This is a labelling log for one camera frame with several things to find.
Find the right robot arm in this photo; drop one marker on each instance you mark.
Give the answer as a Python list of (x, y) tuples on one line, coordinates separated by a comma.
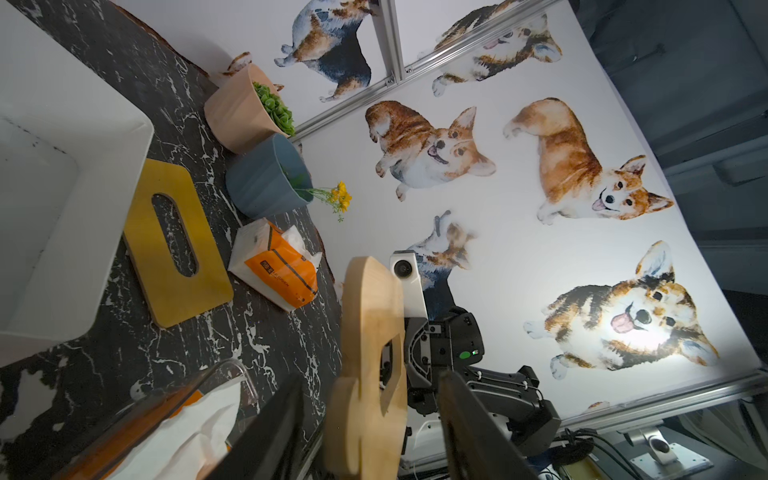
[(512, 399)]

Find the white rectangular tissue box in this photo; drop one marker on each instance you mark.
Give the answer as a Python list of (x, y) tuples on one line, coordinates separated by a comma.
[(72, 151)]

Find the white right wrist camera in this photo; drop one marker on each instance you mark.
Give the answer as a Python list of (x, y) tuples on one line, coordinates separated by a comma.
[(404, 266)]

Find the pink plant pot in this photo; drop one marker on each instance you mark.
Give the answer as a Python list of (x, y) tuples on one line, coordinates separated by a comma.
[(236, 115)]

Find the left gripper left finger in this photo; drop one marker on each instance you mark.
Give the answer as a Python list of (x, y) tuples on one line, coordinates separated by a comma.
[(270, 446)]

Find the yellow wooden slotted lid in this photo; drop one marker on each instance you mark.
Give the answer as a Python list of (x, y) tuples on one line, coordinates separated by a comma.
[(179, 279)]

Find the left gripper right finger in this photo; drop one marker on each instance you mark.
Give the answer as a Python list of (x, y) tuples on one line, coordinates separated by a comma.
[(475, 446)]

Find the orange tissue pack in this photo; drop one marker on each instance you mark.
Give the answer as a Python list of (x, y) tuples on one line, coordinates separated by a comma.
[(275, 263), (186, 437)]

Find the light wooden slotted lid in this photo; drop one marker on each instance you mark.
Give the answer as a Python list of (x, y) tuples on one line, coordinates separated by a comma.
[(366, 412)]

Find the clear plastic tissue box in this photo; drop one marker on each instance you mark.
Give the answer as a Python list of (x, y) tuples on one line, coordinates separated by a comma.
[(150, 408)]

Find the blue-grey plant pot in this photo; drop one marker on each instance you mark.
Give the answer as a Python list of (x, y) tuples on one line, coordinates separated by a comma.
[(269, 180)]

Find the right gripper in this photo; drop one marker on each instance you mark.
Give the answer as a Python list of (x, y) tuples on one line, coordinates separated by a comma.
[(450, 342)]

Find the yellow artificial flower sprig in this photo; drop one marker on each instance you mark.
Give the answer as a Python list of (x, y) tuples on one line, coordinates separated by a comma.
[(337, 198)]

